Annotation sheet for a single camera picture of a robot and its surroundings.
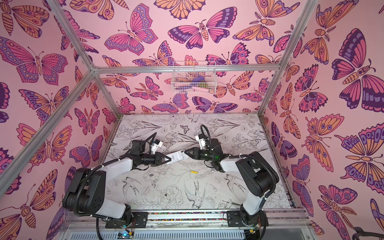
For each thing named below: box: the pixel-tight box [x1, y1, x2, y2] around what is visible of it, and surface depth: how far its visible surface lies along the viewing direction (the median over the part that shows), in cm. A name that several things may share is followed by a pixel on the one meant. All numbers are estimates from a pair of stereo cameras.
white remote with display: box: [166, 150, 189, 164], surface depth 89 cm
